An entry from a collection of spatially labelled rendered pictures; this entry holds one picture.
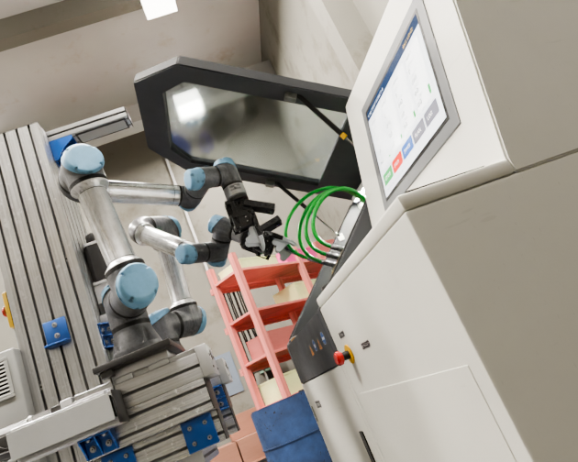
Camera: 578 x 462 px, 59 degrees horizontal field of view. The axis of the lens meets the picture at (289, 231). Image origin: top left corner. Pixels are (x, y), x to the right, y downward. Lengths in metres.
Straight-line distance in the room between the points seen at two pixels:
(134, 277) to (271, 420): 2.34
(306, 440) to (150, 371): 2.22
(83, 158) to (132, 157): 9.18
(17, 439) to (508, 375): 1.18
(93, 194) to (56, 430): 0.65
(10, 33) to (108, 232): 6.91
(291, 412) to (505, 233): 2.89
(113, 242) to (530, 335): 1.12
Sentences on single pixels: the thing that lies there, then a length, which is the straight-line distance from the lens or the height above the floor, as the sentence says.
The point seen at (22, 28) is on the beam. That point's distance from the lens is 8.34.
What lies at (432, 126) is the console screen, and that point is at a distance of 1.19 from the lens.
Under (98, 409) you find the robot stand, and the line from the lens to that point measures 1.47.
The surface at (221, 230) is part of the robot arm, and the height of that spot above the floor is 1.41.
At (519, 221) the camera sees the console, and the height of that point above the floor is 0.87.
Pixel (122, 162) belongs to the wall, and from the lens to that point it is 10.83.
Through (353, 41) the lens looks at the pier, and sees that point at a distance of 5.29.
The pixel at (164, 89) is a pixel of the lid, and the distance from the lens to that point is 1.92.
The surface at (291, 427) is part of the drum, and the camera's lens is 3.65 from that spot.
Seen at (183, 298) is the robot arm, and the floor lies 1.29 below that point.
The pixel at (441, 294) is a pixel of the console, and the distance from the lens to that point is 0.83.
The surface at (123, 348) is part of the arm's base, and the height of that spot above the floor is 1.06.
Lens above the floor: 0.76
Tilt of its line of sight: 17 degrees up
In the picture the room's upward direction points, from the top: 23 degrees counter-clockwise
